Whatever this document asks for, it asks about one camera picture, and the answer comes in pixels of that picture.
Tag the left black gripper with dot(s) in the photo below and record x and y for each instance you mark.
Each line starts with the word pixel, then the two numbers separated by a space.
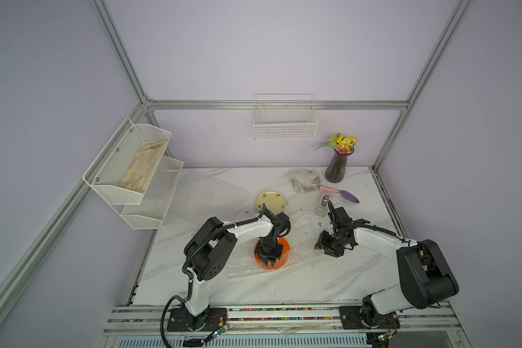
pixel 272 257

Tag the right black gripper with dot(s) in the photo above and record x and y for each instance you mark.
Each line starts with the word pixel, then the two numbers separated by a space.
pixel 322 246

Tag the orange dinner plate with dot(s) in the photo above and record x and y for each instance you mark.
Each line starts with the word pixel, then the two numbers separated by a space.
pixel 280 263

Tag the clear bubble wrap sheet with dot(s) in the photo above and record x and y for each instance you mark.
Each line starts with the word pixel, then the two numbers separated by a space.
pixel 304 180
pixel 301 239

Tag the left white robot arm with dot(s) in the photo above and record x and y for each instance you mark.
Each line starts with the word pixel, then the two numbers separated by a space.
pixel 211 247

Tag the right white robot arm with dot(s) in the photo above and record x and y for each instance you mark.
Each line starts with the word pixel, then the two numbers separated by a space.
pixel 425 278

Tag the purple glass vase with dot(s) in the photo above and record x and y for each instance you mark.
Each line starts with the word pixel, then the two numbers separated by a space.
pixel 335 172

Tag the yellow artificial flowers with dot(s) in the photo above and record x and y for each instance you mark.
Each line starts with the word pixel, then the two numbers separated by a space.
pixel 341 143

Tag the lower white mesh shelf bin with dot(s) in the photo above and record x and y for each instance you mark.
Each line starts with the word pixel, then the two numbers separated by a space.
pixel 152 211

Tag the white mesh shelf bin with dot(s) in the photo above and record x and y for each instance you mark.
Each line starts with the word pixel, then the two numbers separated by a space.
pixel 104 180
pixel 152 211

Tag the beige cloth in bin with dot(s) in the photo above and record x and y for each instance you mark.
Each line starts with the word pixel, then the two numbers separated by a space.
pixel 142 167

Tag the upper white mesh shelf bin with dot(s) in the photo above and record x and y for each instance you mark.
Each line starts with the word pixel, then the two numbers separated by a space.
pixel 104 180

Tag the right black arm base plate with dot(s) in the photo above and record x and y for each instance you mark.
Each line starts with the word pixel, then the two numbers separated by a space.
pixel 364 317

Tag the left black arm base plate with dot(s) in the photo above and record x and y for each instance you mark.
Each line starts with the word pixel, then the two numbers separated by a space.
pixel 182 320

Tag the white wire wall basket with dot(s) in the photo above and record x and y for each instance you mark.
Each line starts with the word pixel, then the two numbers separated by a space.
pixel 285 117

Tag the aluminium front rail frame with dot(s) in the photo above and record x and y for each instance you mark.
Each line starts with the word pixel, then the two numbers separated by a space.
pixel 288 319

